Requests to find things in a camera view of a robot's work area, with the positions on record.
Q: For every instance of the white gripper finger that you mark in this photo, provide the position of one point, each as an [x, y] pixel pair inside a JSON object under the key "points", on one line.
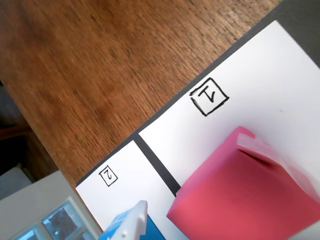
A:
{"points": [[132, 225]]}

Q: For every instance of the red paper box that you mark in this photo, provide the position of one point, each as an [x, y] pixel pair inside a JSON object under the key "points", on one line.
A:
{"points": [[237, 195]]}

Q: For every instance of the blue paper box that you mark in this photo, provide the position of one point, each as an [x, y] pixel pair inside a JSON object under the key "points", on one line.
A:
{"points": [[152, 230]]}

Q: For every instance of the white paper sheet marked 2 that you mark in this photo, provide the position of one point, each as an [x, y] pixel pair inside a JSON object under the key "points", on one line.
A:
{"points": [[130, 175]]}

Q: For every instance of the glass block window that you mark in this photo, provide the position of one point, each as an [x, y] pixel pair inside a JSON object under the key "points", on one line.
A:
{"points": [[60, 220]]}

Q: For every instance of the white paper sheet marked 1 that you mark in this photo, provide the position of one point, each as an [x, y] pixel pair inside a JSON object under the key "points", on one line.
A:
{"points": [[262, 75]]}

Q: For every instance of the dark grey mat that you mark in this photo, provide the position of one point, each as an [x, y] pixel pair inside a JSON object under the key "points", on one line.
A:
{"points": [[305, 30]]}

